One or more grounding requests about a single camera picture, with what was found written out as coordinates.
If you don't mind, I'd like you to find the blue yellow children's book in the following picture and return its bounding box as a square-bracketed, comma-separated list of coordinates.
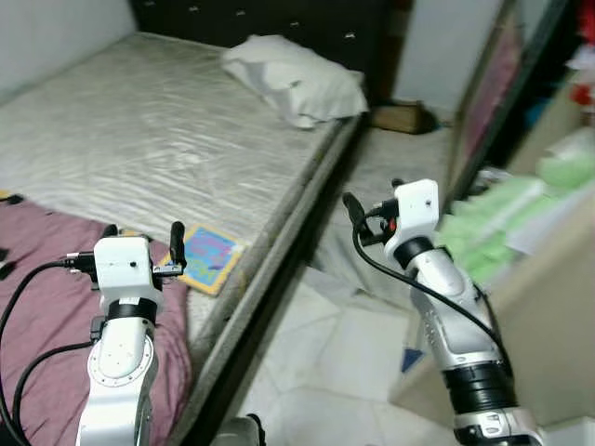
[163, 225, 247, 296]

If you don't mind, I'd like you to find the white pillow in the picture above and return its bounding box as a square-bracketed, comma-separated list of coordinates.
[221, 35, 368, 129]

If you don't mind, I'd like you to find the grey floor mat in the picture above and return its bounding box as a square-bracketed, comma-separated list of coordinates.
[307, 125, 456, 298]

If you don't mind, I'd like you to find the brown cardboard box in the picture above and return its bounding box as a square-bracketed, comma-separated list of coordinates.
[372, 100, 429, 136]

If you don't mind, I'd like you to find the grey bed base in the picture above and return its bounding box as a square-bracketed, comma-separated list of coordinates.
[167, 116, 368, 446]

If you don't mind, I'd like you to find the light green cloth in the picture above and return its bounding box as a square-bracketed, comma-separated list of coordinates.
[437, 153, 595, 284]

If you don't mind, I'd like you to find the white quilted mattress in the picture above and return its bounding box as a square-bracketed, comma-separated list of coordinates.
[0, 33, 364, 308]

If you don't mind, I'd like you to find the pink duck print blanket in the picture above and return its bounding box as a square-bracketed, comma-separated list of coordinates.
[0, 200, 192, 446]

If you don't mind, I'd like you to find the wardrobe with sliding door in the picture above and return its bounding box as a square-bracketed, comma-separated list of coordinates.
[446, 0, 595, 201]

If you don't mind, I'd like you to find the grey robot left leg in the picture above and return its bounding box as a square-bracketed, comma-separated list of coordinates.
[212, 415, 268, 446]

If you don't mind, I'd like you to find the dark tufted headboard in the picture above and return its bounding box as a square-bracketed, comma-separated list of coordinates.
[130, 0, 391, 71]

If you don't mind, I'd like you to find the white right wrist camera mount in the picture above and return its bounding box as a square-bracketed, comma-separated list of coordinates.
[383, 179, 440, 266]

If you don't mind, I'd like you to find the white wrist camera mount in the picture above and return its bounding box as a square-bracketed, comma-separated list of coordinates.
[383, 179, 440, 266]
[93, 237, 165, 303]

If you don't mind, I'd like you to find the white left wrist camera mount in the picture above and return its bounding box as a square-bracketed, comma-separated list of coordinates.
[93, 237, 165, 303]

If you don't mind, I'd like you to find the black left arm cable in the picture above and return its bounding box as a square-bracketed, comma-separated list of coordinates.
[0, 256, 99, 446]
[11, 339, 99, 446]

